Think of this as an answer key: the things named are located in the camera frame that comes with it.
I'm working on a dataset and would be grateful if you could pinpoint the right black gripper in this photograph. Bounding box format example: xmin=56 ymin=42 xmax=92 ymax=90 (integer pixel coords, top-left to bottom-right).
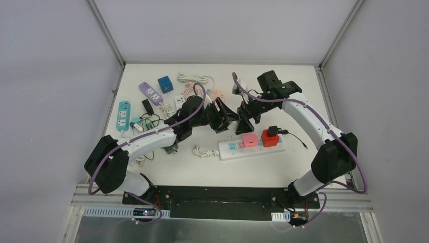
xmin=236 ymin=94 xmax=277 ymax=135

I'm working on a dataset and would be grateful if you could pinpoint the pink plug adapter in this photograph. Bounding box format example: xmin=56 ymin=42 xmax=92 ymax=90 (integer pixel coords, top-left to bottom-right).
xmin=242 ymin=133 xmax=259 ymax=147

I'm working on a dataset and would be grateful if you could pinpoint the pink round power strip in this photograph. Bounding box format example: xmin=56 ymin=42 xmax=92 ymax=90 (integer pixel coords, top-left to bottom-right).
xmin=210 ymin=89 xmax=227 ymax=103

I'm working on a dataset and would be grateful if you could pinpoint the white long power strip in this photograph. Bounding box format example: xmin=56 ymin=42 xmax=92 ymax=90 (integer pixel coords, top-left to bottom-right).
xmin=191 ymin=135 xmax=287 ymax=161

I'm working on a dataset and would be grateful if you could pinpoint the white USB power strip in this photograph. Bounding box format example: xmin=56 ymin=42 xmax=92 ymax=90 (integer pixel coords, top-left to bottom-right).
xmin=174 ymin=95 xmax=186 ymax=110

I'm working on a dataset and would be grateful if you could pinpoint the green patterned cube adapter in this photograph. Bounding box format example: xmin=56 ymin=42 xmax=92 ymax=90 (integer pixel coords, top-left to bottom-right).
xmin=163 ymin=143 xmax=178 ymax=154

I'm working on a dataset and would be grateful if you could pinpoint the dark blue cube adapter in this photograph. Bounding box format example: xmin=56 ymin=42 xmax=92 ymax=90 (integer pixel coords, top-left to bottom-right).
xmin=157 ymin=76 xmax=174 ymax=94

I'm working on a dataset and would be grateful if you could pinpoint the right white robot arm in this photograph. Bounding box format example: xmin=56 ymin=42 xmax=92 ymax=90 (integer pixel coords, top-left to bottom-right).
xmin=232 ymin=70 xmax=358 ymax=208

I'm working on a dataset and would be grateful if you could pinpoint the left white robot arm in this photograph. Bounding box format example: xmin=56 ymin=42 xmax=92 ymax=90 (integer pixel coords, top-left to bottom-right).
xmin=84 ymin=96 xmax=239 ymax=205

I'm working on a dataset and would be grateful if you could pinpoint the red plug adapter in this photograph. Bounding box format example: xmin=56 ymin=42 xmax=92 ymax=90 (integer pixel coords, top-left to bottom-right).
xmin=261 ymin=130 xmax=280 ymax=148

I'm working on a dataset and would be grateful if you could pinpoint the white multi-plug adapter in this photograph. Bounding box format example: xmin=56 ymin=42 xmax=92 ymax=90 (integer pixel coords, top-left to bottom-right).
xmin=133 ymin=123 xmax=143 ymax=132

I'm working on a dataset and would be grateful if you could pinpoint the purple power strip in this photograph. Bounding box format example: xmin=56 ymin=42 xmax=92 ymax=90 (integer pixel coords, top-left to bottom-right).
xmin=138 ymin=82 xmax=163 ymax=106

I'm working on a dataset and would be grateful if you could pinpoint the green USB charger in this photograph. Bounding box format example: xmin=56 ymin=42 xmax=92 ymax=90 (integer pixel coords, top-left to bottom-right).
xmin=142 ymin=119 xmax=154 ymax=130

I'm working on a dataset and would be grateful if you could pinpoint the black charger brick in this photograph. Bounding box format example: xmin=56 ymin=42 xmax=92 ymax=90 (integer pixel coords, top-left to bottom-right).
xmin=142 ymin=99 xmax=155 ymax=115

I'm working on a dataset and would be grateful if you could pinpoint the teal charger block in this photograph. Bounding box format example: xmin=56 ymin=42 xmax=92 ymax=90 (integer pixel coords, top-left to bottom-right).
xmin=130 ymin=117 xmax=141 ymax=127

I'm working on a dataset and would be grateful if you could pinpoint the teal power strip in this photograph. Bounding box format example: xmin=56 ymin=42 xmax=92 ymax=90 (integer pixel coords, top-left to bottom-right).
xmin=116 ymin=101 xmax=131 ymax=132

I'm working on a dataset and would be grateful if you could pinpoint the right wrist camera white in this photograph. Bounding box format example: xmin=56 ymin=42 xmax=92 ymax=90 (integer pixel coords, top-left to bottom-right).
xmin=232 ymin=78 xmax=249 ymax=102

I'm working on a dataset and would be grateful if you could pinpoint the black cable right side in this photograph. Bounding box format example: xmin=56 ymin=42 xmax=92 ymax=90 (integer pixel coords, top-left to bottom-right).
xmin=286 ymin=131 xmax=308 ymax=149

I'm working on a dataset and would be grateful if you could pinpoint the black thin cable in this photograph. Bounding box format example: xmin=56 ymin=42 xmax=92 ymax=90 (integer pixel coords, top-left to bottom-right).
xmin=133 ymin=113 xmax=165 ymax=142

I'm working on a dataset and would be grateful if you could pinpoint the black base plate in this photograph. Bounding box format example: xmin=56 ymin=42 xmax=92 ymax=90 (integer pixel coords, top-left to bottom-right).
xmin=141 ymin=186 xmax=320 ymax=221

